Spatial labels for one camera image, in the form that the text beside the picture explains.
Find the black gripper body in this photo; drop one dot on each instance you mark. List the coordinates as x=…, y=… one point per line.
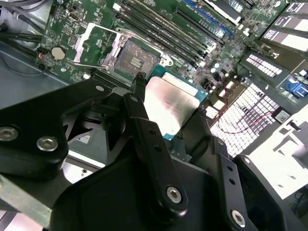
x=115, y=192

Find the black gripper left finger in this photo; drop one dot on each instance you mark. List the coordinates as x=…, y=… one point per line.
x=31, y=115

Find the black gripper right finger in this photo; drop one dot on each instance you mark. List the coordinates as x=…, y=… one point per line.
x=228, y=183

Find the silver CPU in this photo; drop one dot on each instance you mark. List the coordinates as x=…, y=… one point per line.
x=168, y=103

